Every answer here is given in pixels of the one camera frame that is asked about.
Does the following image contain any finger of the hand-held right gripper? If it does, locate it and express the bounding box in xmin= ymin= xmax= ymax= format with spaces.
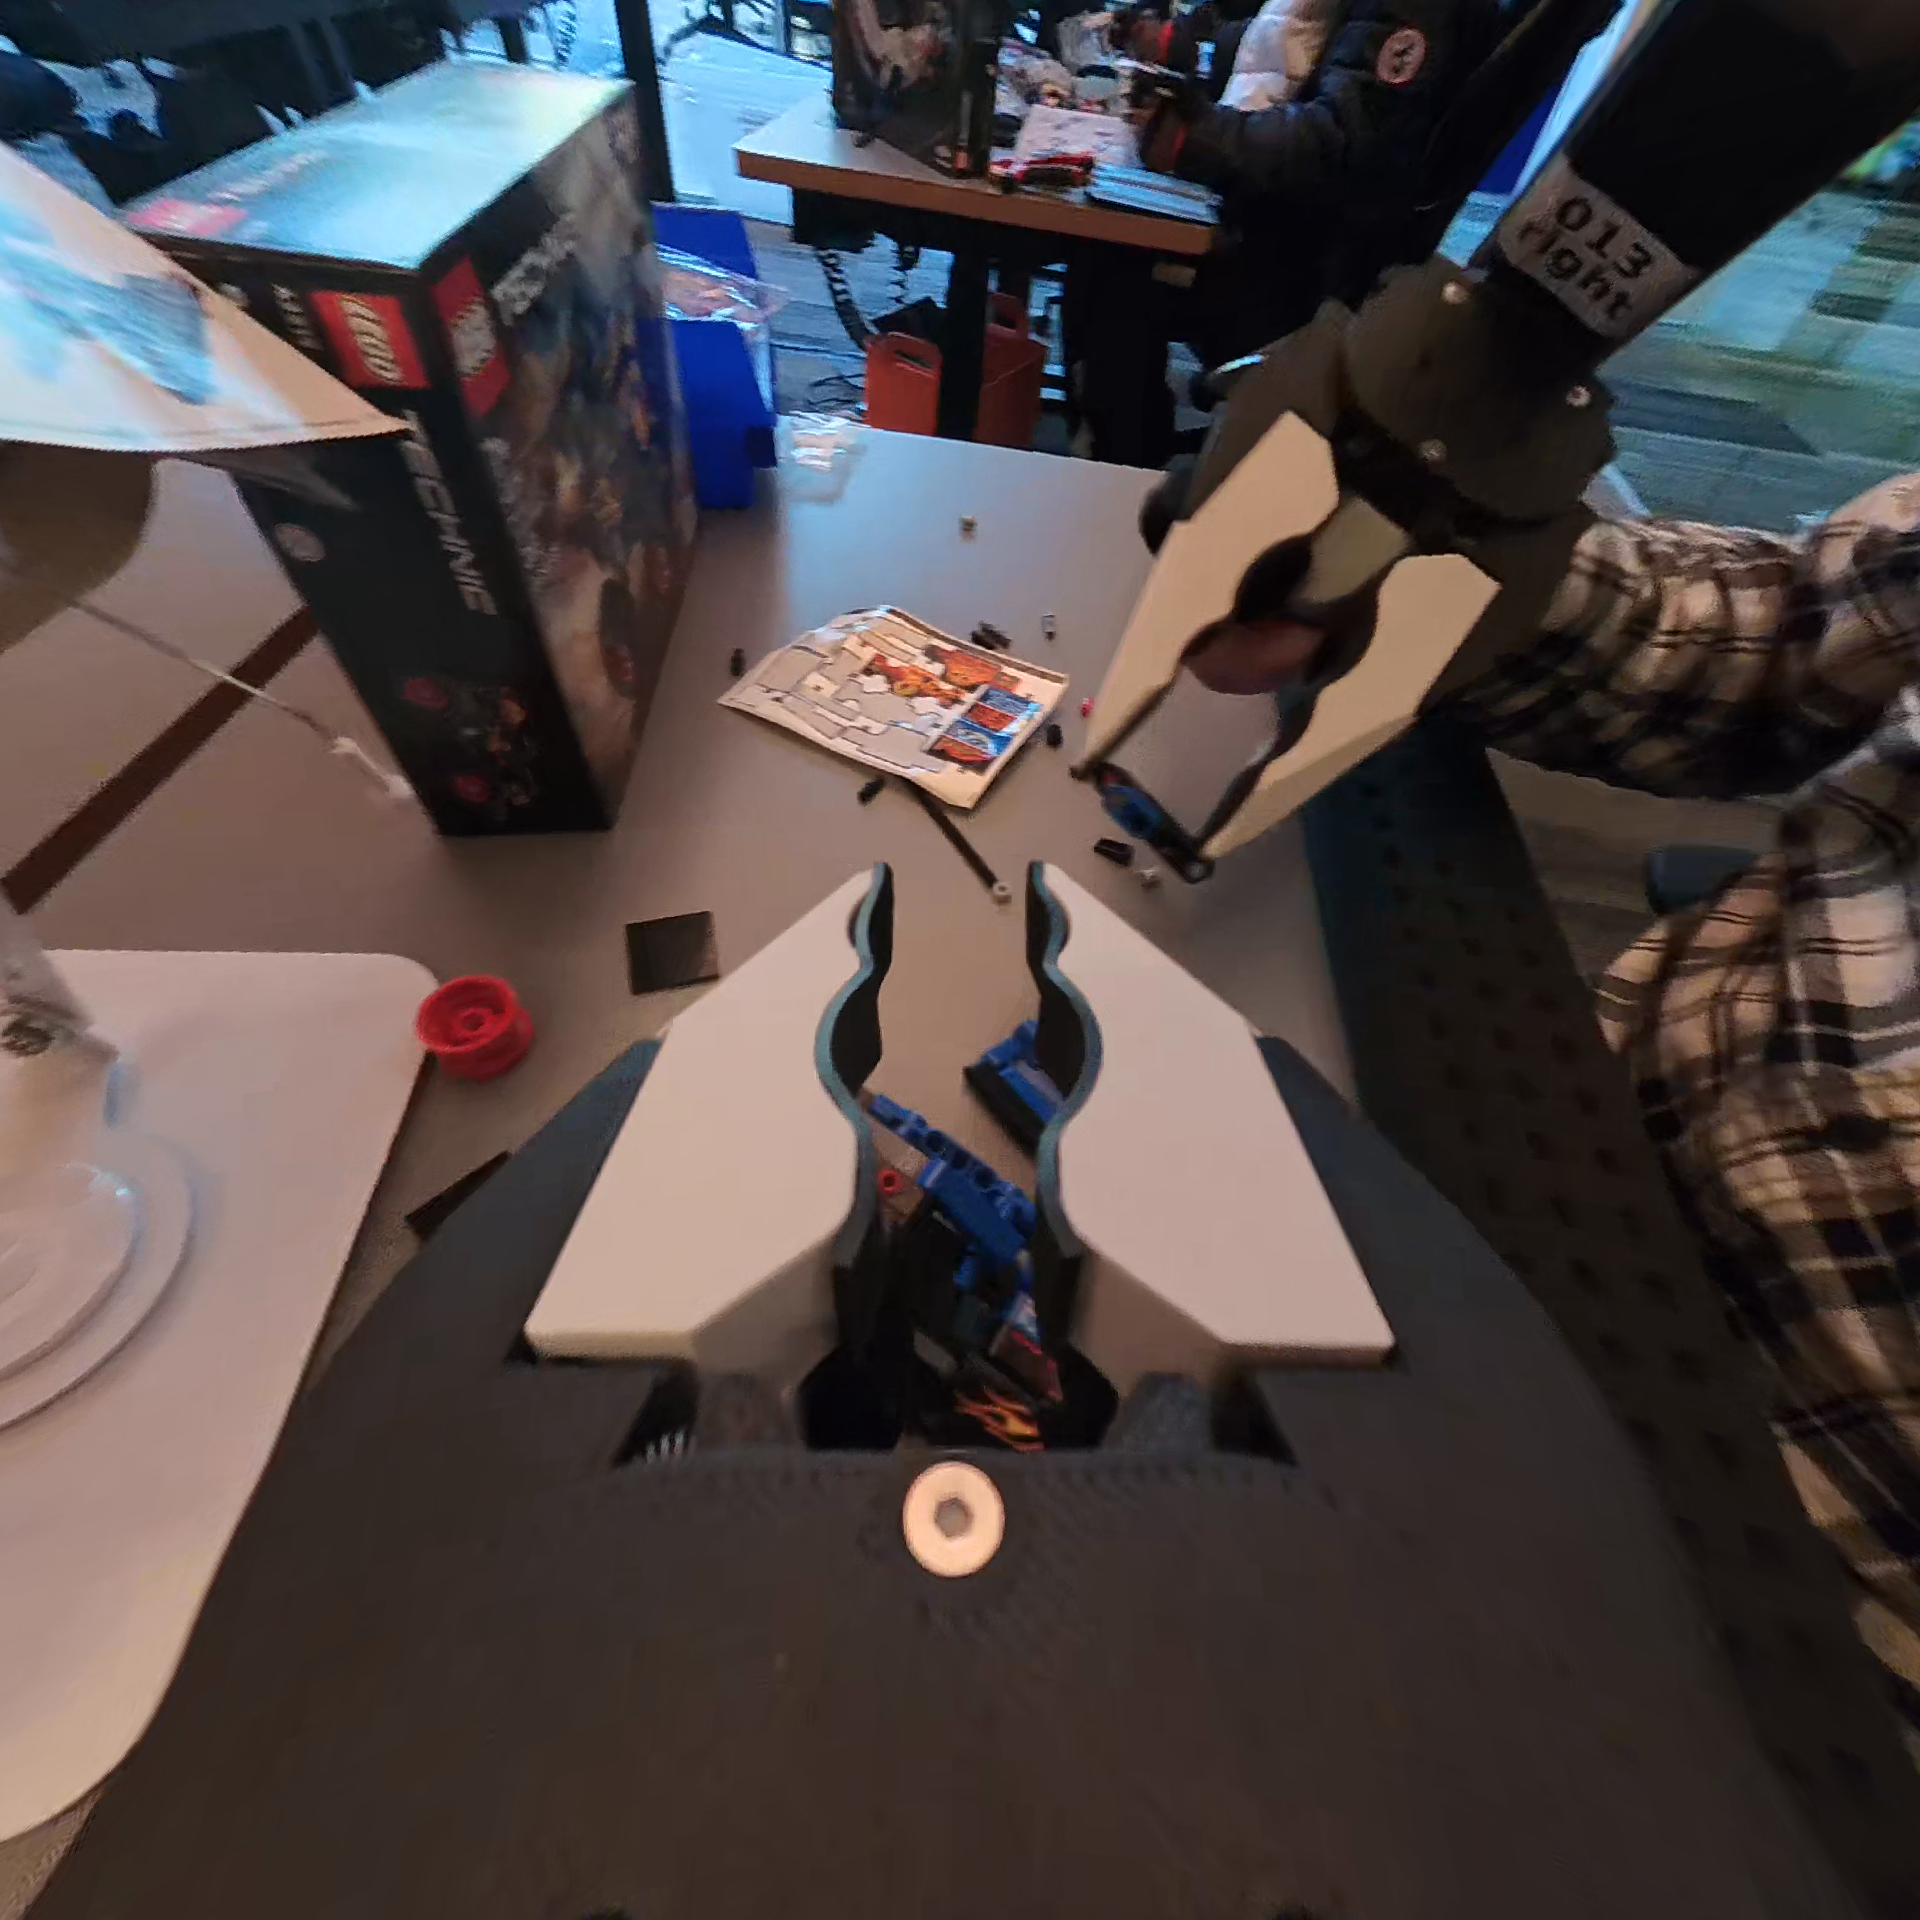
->
xmin=1184 ymin=555 xmax=1506 ymax=881
xmin=1072 ymin=413 xmax=1346 ymax=785

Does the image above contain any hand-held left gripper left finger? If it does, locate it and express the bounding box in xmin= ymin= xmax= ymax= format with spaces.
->
xmin=527 ymin=862 xmax=898 ymax=1369

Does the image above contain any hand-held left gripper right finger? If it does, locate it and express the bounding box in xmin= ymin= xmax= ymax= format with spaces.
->
xmin=1024 ymin=858 xmax=1399 ymax=1415

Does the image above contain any blue black toy truck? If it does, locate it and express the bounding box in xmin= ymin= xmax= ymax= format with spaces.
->
xmin=831 ymin=1089 xmax=1120 ymax=1453

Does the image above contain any small blue brick connector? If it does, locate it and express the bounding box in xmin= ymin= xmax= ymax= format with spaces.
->
xmin=1100 ymin=761 xmax=1221 ymax=886

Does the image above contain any person's right forearm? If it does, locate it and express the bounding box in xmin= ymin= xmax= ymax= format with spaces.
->
xmin=1458 ymin=472 xmax=1920 ymax=816

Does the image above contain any grey desk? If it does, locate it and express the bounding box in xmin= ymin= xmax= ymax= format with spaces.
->
xmin=0 ymin=423 xmax=1360 ymax=1354

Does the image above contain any person's right hand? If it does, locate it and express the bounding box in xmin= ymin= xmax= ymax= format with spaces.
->
xmin=1200 ymin=614 xmax=1325 ymax=699

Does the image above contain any black flat square tile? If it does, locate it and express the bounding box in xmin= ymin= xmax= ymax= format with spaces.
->
xmin=624 ymin=910 xmax=723 ymax=999

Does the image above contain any blue brick panel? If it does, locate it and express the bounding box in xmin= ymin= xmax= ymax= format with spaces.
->
xmin=963 ymin=1017 xmax=1085 ymax=1158

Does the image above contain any red wheel hub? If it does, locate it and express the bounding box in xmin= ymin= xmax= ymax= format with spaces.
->
xmin=415 ymin=975 xmax=538 ymax=1083

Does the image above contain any red bag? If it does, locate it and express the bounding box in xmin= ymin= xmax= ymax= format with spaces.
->
xmin=864 ymin=290 xmax=1055 ymax=448

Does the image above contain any sticker sheet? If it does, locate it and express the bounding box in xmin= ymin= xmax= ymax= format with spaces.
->
xmin=717 ymin=605 xmax=1072 ymax=815

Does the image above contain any black axle rod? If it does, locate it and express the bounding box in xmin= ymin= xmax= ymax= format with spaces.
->
xmin=912 ymin=787 xmax=1011 ymax=904

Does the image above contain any clear plastic bag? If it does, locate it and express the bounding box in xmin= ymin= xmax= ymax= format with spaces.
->
xmin=770 ymin=419 xmax=867 ymax=498

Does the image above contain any wooden table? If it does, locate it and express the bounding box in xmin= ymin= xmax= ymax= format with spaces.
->
xmin=735 ymin=96 xmax=1218 ymax=472

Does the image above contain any blue storage bin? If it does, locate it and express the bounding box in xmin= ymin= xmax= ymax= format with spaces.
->
xmin=652 ymin=201 xmax=780 ymax=512

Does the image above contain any dark toy box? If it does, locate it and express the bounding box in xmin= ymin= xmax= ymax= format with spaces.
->
xmin=832 ymin=0 xmax=1002 ymax=181

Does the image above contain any person's plaid shirt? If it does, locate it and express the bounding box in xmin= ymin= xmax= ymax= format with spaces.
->
xmin=1595 ymin=704 xmax=1920 ymax=1731

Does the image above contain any black toy box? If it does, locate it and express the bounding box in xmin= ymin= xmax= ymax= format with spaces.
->
xmin=127 ymin=58 xmax=703 ymax=840

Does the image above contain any black pole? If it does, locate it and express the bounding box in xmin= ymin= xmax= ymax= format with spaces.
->
xmin=612 ymin=0 xmax=680 ymax=207

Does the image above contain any instruction booklet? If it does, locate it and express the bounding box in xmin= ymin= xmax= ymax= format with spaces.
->
xmin=0 ymin=143 xmax=417 ymax=453

